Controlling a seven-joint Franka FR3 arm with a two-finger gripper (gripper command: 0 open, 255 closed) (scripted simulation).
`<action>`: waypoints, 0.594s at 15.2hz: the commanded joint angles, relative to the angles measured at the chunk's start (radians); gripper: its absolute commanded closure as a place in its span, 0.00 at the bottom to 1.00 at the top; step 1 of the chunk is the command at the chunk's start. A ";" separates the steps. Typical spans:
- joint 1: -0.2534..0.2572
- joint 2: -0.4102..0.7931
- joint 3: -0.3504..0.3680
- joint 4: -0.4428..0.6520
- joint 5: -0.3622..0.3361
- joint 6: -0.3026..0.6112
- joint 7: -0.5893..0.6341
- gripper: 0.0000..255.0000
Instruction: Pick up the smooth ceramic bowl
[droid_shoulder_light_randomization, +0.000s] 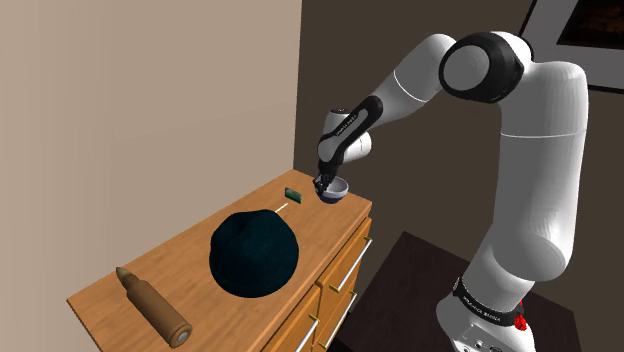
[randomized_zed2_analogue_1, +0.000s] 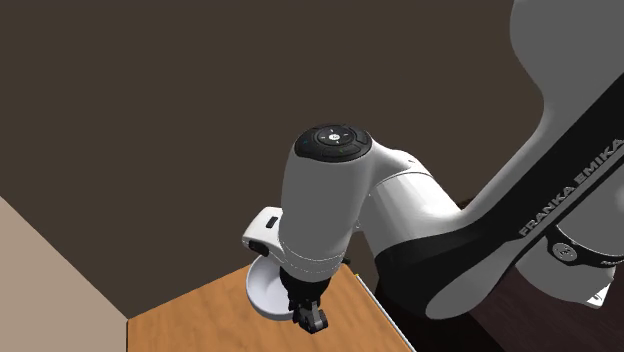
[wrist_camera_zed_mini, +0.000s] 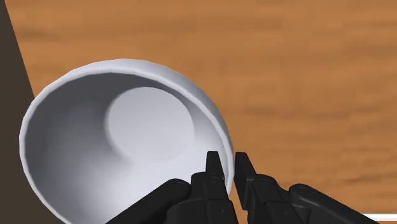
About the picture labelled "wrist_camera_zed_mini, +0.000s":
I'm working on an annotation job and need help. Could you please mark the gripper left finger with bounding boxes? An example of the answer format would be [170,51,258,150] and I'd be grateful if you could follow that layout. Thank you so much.
[105,151,239,224]

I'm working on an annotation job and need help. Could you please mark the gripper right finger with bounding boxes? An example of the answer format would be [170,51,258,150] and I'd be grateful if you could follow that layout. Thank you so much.
[233,151,380,224]

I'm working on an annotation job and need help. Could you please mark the white bowl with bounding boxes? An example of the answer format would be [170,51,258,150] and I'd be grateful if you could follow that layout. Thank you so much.
[19,58,235,224]

